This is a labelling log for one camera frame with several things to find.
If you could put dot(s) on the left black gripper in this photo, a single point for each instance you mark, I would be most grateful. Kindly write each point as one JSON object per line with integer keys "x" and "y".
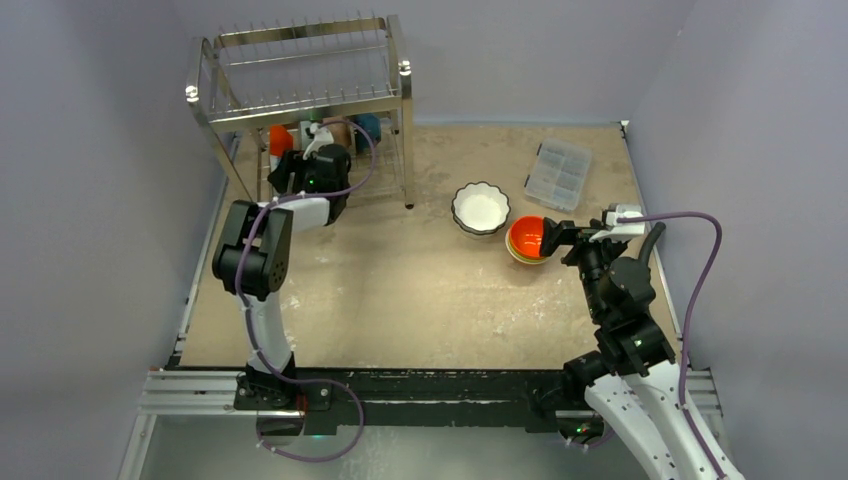
{"x": 292, "y": 162}

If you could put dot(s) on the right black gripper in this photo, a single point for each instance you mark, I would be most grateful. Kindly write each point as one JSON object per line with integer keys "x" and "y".
{"x": 570, "y": 235}

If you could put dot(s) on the red-orange bowl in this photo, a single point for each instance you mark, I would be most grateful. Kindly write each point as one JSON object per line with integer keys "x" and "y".
{"x": 280, "y": 140}
{"x": 525, "y": 236}

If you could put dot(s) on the lime green bowl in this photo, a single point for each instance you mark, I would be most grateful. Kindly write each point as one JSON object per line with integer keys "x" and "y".
{"x": 509, "y": 244}

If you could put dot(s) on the teal blue bowl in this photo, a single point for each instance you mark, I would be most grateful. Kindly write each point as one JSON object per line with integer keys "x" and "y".
{"x": 371, "y": 125}

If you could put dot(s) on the white fluted bowl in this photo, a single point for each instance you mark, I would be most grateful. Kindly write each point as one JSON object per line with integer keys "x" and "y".
{"x": 478, "y": 234}
{"x": 480, "y": 205}

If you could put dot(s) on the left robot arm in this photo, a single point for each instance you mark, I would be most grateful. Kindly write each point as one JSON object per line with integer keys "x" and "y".
{"x": 252, "y": 262}

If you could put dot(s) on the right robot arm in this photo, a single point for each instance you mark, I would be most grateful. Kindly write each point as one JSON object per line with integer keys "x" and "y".
{"x": 635, "y": 379}

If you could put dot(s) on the metal two-tier dish rack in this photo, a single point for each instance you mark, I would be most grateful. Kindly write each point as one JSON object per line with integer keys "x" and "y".
{"x": 241, "y": 82}

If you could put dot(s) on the pale green bowl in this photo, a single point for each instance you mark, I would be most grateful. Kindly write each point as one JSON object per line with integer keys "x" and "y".
{"x": 306, "y": 129}

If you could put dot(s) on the brown speckled bowl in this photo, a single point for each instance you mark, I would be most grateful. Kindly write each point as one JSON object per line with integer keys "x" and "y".
{"x": 339, "y": 129}

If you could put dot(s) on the clear plastic organizer box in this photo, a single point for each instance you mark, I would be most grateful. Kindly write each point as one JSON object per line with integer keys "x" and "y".
{"x": 558, "y": 175}

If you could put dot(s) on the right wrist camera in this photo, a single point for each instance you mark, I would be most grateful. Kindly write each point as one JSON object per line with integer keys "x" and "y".
{"x": 627, "y": 224}

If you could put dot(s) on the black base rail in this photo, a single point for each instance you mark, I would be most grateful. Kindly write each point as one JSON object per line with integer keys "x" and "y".
{"x": 537, "y": 401}

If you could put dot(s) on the aluminium frame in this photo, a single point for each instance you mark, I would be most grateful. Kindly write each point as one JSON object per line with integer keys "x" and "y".
{"x": 195, "y": 392}

